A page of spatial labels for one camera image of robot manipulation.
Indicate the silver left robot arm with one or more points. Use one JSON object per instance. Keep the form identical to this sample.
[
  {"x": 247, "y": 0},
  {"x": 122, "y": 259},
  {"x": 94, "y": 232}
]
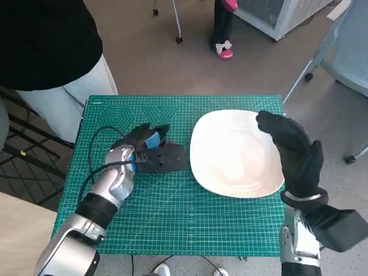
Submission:
[{"x": 115, "y": 172}]

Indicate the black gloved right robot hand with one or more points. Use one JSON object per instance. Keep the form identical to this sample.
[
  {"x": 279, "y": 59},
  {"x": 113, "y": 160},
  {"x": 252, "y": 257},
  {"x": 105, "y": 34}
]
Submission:
[{"x": 297, "y": 155}]

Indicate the white plate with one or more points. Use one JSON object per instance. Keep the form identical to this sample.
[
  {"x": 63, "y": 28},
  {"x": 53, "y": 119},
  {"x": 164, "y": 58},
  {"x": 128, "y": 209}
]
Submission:
[{"x": 233, "y": 155}]

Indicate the person in black top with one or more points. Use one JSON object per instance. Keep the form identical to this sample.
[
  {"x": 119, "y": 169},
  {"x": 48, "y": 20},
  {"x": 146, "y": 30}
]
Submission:
[{"x": 43, "y": 43}]

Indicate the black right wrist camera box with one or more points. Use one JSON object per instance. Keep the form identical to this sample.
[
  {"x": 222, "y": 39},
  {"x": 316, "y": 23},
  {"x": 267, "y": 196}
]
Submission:
[{"x": 339, "y": 230}]

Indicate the white shoe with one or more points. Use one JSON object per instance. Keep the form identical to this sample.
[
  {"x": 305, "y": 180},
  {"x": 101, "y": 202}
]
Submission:
[
  {"x": 162, "y": 270},
  {"x": 221, "y": 272}
]

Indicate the white mesh-sided cabinet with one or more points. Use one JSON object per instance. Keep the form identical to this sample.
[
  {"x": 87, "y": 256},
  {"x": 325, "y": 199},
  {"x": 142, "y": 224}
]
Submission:
[{"x": 287, "y": 17}]

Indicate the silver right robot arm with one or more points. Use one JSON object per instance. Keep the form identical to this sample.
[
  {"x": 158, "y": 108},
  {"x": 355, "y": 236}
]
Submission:
[{"x": 299, "y": 247}]

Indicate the light blue chair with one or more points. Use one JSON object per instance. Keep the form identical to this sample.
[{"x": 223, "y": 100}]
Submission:
[{"x": 348, "y": 51}]

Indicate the green cutting mat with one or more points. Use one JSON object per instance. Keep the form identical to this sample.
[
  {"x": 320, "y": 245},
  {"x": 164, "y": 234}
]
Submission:
[{"x": 178, "y": 212}]

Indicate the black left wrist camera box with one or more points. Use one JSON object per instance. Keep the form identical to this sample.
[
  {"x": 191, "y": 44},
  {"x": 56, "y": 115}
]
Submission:
[{"x": 166, "y": 159}]

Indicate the grey metal frame with casters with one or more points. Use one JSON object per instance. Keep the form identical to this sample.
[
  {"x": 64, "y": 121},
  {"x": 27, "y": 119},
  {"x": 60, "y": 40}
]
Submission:
[{"x": 178, "y": 26}]

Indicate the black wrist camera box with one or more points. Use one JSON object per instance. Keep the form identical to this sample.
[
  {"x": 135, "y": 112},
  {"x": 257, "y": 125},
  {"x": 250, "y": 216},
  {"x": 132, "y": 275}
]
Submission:
[
  {"x": 166, "y": 159},
  {"x": 339, "y": 230}
]

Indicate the grey rounded seat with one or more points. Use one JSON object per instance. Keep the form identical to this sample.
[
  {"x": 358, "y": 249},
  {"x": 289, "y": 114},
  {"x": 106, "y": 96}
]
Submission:
[{"x": 3, "y": 123}]

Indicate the person with pink shoe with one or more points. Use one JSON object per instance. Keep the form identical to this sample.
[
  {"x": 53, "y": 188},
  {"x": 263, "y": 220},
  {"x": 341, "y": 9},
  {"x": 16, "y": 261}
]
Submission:
[{"x": 221, "y": 23}]

